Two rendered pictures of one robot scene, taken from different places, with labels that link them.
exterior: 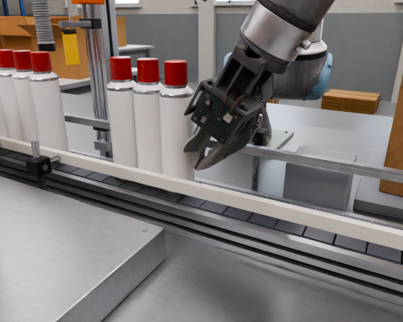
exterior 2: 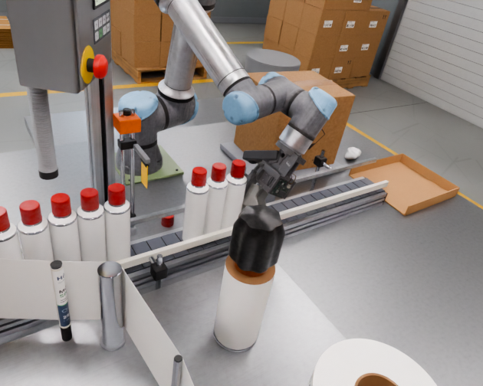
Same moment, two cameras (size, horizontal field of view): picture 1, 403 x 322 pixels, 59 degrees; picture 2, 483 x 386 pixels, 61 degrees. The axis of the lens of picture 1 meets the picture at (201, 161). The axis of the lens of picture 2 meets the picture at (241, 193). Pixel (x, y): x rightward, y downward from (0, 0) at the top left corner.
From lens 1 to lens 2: 92 cm
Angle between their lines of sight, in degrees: 60
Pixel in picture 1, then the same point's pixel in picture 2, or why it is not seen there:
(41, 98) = (127, 222)
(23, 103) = (100, 235)
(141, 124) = (220, 205)
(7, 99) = (74, 240)
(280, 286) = (302, 243)
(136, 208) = (221, 253)
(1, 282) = (278, 314)
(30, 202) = (196, 291)
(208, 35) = not seen: outside the picture
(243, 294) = (300, 254)
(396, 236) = (327, 201)
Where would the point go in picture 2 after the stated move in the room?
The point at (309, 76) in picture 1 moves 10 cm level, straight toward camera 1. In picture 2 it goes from (189, 110) to (209, 122)
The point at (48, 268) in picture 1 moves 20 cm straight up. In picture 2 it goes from (276, 296) to (296, 227)
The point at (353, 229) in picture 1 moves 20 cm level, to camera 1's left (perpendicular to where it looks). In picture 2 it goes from (316, 205) to (289, 243)
